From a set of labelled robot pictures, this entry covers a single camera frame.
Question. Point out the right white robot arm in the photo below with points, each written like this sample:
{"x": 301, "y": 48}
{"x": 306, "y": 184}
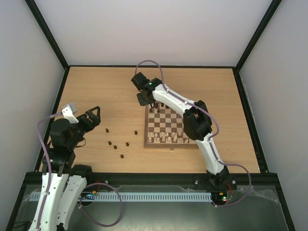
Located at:
{"x": 197, "y": 123}

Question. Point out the metal base plate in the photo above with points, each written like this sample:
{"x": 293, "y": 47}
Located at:
{"x": 259, "y": 211}

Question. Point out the wooden chess board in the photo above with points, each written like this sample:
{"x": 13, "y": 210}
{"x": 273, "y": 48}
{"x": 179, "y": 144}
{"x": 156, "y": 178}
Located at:
{"x": 168, "y": 120}

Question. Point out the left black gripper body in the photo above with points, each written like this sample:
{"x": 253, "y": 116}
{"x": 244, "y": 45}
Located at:
{"x": 73, "y": 142}

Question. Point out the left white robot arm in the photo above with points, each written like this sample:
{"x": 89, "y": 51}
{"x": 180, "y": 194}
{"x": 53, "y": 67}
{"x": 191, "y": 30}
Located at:
{"x": 62, "y": 181}

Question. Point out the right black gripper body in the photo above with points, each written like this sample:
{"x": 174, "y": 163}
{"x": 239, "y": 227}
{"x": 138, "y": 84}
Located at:
{"x": 143, "y": 98}

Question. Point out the white slotted cable duct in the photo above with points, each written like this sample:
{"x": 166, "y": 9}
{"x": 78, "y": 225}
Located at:
{"x": 150, "y": 197}

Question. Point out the black aluminium frame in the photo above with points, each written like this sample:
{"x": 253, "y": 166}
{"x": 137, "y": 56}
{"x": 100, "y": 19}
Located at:
{"x": 263, "y": 178}

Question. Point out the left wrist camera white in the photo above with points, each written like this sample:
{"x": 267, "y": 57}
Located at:
{"x": 68, "y": 113}

